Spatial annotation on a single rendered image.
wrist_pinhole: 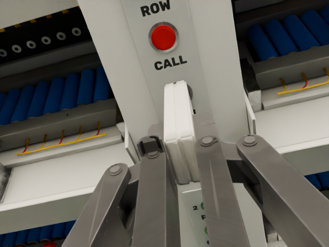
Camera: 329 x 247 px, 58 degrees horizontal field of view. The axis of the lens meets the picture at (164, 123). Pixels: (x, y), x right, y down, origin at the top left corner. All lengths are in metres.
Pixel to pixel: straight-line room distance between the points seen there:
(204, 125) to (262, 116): 0.14
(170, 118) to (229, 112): 0.08
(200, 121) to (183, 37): 0.07
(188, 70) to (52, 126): 0.17
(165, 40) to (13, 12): 0.11
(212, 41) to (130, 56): 0.06
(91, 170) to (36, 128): 0.08
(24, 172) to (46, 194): 0.05
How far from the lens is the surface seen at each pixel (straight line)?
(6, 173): 0.35
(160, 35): 0.20
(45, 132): 0.34
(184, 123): 0.15
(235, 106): 0.23
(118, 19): 0.21
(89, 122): 0.32
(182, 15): 0.20
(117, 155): 0.30
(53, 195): 0.30
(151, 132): 0.17
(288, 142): 0.27
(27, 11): 0.23
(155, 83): 0.22
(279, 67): 0.30
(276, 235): 0.41
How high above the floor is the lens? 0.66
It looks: 29 degrees down
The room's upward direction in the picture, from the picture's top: 17 degrees counter-clockwise
